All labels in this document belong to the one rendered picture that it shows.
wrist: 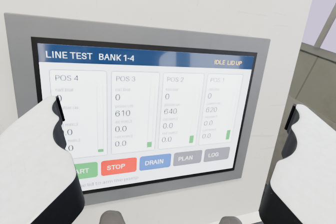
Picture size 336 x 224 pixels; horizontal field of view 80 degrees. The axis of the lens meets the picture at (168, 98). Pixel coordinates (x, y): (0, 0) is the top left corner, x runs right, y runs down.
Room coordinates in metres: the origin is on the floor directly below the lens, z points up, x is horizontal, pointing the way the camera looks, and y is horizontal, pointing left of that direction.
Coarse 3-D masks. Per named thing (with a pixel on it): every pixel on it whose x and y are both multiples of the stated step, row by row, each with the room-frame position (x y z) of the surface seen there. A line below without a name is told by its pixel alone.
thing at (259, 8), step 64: (0, 0) 0.28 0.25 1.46; (64, 0) 0.31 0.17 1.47; (128, 0) 0.35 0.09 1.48; (192, 0) 0.40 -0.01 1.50; (256, 0) 0.45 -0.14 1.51; (0, 64) 0.26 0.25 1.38; (0, 128) 0.23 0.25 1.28; (256, 128) 0.42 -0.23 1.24; (192, 192) 0.32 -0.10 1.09; (256, 192) 0.39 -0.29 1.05
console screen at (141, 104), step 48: (48, 48) 0.28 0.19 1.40; (96, 48) 0.31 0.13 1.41; (144, 48) 0.34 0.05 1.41; (192, 48) 0.38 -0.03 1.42; (240, 48) 0.42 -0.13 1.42; (96, 96) 0.29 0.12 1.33; (144, 96) 0.32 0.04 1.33; (192, 96) 0.36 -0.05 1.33; (240, 96) 0.40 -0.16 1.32; (96, 144) 0.27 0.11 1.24; (144, 144) 0.30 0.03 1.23; (192, 144) 0.34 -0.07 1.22; (240, 144) 0.39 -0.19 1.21; (96, 192) 0.25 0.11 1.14; (144, 192) 0.28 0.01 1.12
